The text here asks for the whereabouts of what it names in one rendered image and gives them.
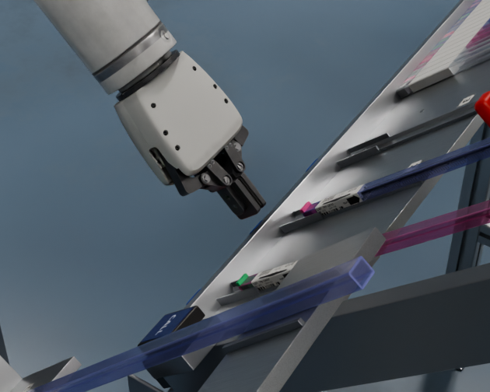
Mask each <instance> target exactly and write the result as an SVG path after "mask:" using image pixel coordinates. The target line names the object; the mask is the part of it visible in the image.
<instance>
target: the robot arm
mask: <svg viewBox="0 0 490 392"><path fill-rule="evenodd" d="M34 1H35V2H36V4H37V5H38V6H39V8H40V9H41V10H42V12H43V13H44V15H45V16H46V17H47V18H48V19H49V20H50V21H51V23H52V24H53V26H54V27H55V28H56V30H57V31H58V32H59V33H60V34H61V36H62V37H63V38H64V39H65V41H66V42H67V43H68V45H69V46H70V47H71V49H72V50H73V51H74V52H75V53H76V55H77V56H78V57H79V59H80V60H81V61H82V63H83V64H84V65H85V66H86V67H87V68H88V70H89V71H90V73H91V74H92V75H93V77H94V78H95V79H96V80H97V82H98V83H99V84H100V85H101V86H102V88H103V89H104V90H105V92H106V93H107V94H108V95H110V94H112V93H114V92H116V91H117V90H118V91H119V93H118V94H117V95H116V98H117V99H118V100H119V101H118V102H117V103H116V104H115V105H114V108H115V110H116V112H117V115H118V117H119V118H120V120H121V123H122V124H123V126H124V129H125V130H126V132H127V133H128V135H129V137H130V139H131V140H132V141H133V143H134V145H135V147H136V148H137V150H138V151H139V152H140V154H141V155H142V157H143V159H144V160H145V161H146V162H147V164H148V165H149V167H150V168H151V170H152V171H153V173H154V174H155V175H156V176H157V177H158V178H159V180H160V181H161V182H162V183H163V184H164V185H166V186H170V185H174V184H175V186H176V188H177V190H178V192H179V194H180V195H181V196H186V195H188V194H191V193H193V192H195V191H196V190H198V189H204V190H209V191H210V192H212V193H214V192H216V191H217V192H218V194H219V195H220V197H221V198H222V199H223V201H224V202H225V203H226V204H227V205H228V206H229V208H230V209H231V211H232V212H233V213H234V214H235V215H236V216H237V217H238V218H239V219H245V218H248V217H251V216H252V215H256V214H257V213H258V212H259V211H260V210H261V208H263V207H264V206H265V205H266V201H265V200H264V199H263V197H262V196H261V194H260V193H259V191H258V189H257V188H256V187H255V186H254V185H253V183H252V182H251V181H250V179H249V178H248V177H247V175H246V174H245V173H244V170H245V169H246V166H245V163H244V162H243V160H242V148H241V147H242V146H243V144H244V142H245V141H246V139H247V137H248V135H249V131H248V130H247V129H246V128H245V127H244V126H243V125H242V123H243V120H242V117H241V116H240V113H239V112H238V110H237V109H236V108H235V106H234V105H233V103H232V102H231V101H230V99H229V98H228V97H227V95H226V94H225V93H224V92H223V91H222V90H221V89H220V87H219V86H218V85H217V84H216V83H215V81H214V80H213V79H212V78H211V77H210V76H209V75H208V74H207V73H206V72H205V71H204V70H203V69H202V68H201V67H200V66H199V65H198V64H197V63H196V62H195V61H194V60H193V59H192V58H191V57H189V56H188V55H187V54H186V53H184V52H183V51H181V52H179V51H178V50H175V51H172V52H171V51H170V49H171V48H172V47H173V46H174V45H175V44H176V43H177V41H176V40H175V39H174V37H173V36H172V35H171V33H170V32H169V30H168V29H167V28H166V27H165V26H164V24H163V23H162V22H161V21H160V19H159V18H158V16H157V15H156V14H155V13H154V12H153V10H152V8H151V7H150V6H149V4H148V2H147V1H148V0H34ZM193 175H194V177H191V176H193Z"/></svg>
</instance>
